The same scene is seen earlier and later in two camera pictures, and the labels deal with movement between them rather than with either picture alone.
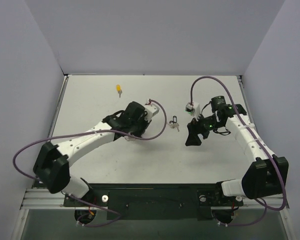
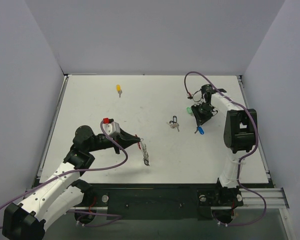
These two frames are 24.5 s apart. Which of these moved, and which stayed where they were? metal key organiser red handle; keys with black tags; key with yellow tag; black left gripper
Moved: black left gripper; metal key organiser red handle
Stayed: keys with black tags; key with yellow tag
